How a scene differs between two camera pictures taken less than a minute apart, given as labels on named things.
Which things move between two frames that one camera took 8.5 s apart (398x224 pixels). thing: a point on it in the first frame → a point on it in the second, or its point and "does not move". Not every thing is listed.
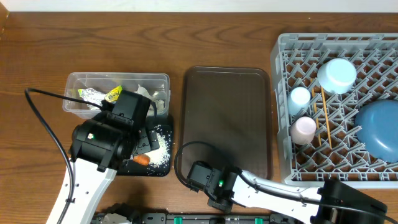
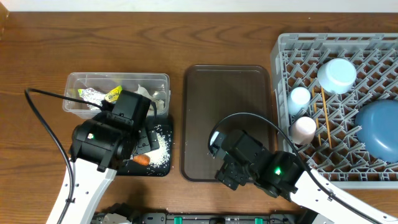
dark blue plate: (376, 124) does not move
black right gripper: (212, 201) → (229, 173)
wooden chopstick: (326, 117) does not move
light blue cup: (298, 99) does not move
